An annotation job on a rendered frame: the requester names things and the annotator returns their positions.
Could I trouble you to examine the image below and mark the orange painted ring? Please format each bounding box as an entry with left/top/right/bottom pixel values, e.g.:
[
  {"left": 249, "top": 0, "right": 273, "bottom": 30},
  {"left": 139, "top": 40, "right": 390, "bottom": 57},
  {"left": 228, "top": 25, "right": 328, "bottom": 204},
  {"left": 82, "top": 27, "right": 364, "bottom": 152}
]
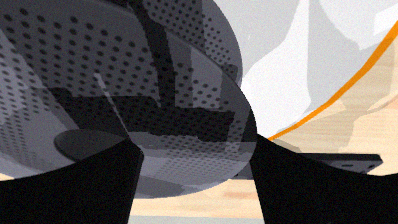
[{"left": 268, "top": 21, "right": 398, "bottom": 141}]

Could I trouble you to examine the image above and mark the white flat disc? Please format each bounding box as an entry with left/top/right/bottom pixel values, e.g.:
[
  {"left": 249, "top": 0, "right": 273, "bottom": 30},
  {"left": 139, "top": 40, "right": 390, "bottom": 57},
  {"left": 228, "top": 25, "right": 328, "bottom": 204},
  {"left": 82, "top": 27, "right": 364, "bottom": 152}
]
[{"left": 213, "top": 0, "right": 398, "bottom": 139}]

